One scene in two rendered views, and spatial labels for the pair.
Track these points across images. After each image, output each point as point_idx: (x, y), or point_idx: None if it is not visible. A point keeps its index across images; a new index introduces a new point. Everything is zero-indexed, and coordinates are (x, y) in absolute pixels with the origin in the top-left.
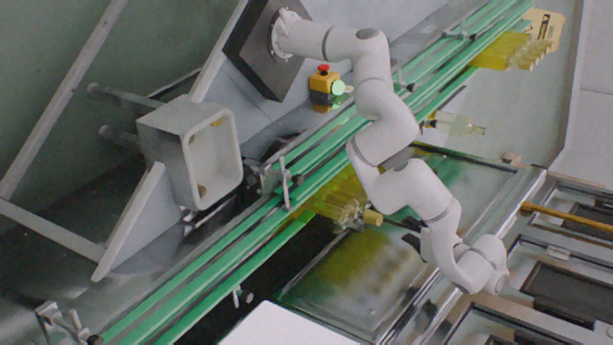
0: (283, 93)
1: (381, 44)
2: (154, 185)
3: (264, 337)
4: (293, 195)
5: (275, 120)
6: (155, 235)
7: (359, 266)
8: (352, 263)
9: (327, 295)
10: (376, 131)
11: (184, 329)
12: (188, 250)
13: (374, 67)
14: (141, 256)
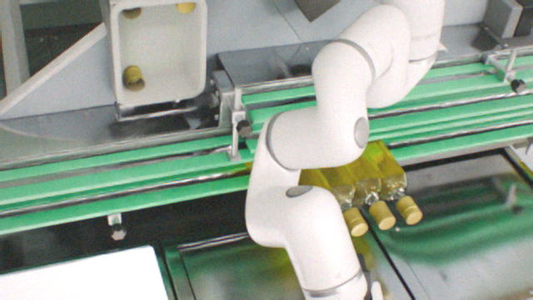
0: (316, 11)
1: (425, 0)
2: (84, 49)
3: (108, 288)
4: (250, 144)
5: (306, 42)
6: (72, 106)
7: (286, 275)
8: (283, 265)
9: (218, 285)
10: (299, 122)
11: (18, 227)
12: (82, 142)
13: (372, 27)
14: (38, 121)
